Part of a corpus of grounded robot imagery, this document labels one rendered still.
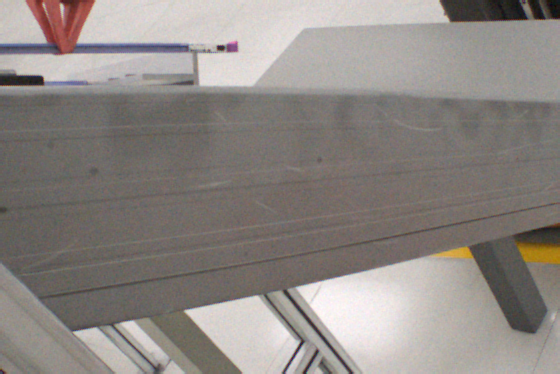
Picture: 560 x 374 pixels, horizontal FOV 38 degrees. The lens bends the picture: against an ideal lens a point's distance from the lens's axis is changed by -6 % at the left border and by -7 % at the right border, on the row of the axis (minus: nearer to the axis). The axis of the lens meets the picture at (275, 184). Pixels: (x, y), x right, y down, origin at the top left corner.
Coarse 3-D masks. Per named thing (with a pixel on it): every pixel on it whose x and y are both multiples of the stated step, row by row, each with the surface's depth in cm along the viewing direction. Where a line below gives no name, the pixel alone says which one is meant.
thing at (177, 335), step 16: (144, 320) 139; (160, 320) 139; (176, 320) 142; (192, 320) 145; (160, 336) 141; (176, 336) 142; (192, 336) 144; (208, 336) 147; (176, 352) 144; (192, 352) 144; (208, 352) 147; (192, 368) 146; (208, 368) 147; (224, 368) 150
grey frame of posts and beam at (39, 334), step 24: (0, 264) 15; (0, 288) 15; (24, 288) 15; (0, 312) 15; (24, 312) 15; (48, 312) 16; (288, 312) 128; (312, 312) 132; (0, 336) 15; (24, 336) 15; (48, 336) 16; (72, 336) 16; (312, 336) 132; (0, 360) 15; (24, 360) 15; (48, 360) 16; (72, 360) 16; (96, 360) 17; (336, 360) 137
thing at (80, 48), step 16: (0, 48) 82; (16, 48) 84; (32, 48) 85; (48, 48) 86; (80, 48) 89; (96, 48) 91; (112, 48) 92; (128, 48) 94; (144, 48) 96; (160, 48) 97; (176, 48) 99
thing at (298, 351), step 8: (296, 344) 134; (304, 344) 133; (312, 344) 132; (288, 352) 134; (296, 352) 134; (304, 352) 132; (312, 352) 132; (320, 352) 134; (288, 360) 132; (296, 360) 131; (304, 360) 131; (312, 360) 133; (320, 360) 134; (280, 368) 132; (288, 368) 131; (296, 368) 130; (304, 368) 131; (312, 368) 132
